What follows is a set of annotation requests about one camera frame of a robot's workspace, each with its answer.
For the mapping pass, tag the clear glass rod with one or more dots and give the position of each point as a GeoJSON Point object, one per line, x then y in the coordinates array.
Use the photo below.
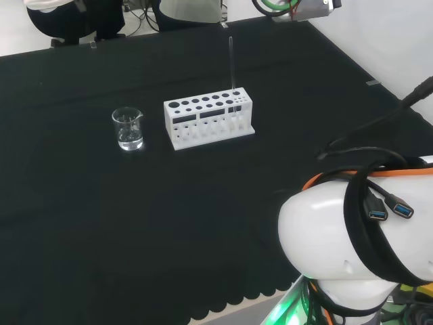
{"type": "Point", "coordinates": [232, 64]}

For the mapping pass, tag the white test tube rack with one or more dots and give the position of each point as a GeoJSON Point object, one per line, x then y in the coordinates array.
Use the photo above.
{"type": "Point", "coordinates": [206, 135]}

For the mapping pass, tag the small clear glass beaker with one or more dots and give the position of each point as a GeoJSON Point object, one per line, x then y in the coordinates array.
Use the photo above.
{"type": "Point", "coordinates": [128, 135]}

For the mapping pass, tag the black bench cloth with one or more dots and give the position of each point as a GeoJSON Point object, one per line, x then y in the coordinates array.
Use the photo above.
{"type": "Point", "coordinates": [135, 220]}

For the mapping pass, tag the grey tape strip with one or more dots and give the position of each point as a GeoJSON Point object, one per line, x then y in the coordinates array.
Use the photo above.
{"type": "Point", "coordinates": [372, 83]}

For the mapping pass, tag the person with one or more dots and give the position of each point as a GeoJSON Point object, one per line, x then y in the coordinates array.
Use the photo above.
{"type": "Point", "coordinates": [74, 20]}

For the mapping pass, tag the grey base plate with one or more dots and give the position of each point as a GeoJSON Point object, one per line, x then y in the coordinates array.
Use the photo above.
{"type": "Point", "coordinates": [287, 304]}

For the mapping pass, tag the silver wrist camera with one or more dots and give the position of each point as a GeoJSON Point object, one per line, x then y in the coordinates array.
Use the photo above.
{"type": "Point", "coordinates": [311, 9]}

